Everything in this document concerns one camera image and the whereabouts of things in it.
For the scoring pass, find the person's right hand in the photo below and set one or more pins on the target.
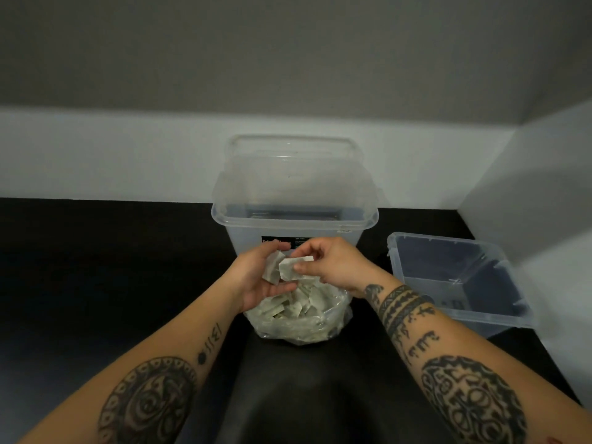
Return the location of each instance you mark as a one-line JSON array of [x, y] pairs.
[[337, 263]]

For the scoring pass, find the person's left hand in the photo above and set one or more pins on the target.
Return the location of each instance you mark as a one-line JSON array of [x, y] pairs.
[[247, 282]]

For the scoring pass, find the clear plastic bag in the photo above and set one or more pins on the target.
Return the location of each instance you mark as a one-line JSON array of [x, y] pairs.
[[340, 319]]

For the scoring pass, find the small clear plastic bin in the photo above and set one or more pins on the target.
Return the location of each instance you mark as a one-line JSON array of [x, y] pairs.
[[485, 319]]

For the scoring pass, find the person's left forearm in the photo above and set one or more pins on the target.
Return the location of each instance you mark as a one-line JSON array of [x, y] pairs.
[[152, 374]]

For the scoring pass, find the person's right forearm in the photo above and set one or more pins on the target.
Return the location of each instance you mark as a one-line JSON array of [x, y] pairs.
[[462, 374]]

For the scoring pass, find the large clear storage box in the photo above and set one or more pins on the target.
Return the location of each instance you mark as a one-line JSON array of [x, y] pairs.
[[347, 238]]

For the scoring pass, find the clear storage box lid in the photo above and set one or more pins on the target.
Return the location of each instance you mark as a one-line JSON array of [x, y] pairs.
[[296, 180]]

